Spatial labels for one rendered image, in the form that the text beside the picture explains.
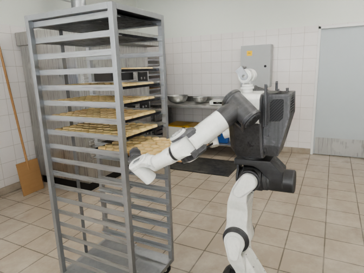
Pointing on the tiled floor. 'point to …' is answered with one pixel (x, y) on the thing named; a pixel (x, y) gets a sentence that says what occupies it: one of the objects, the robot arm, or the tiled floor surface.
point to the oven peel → (26, 176)
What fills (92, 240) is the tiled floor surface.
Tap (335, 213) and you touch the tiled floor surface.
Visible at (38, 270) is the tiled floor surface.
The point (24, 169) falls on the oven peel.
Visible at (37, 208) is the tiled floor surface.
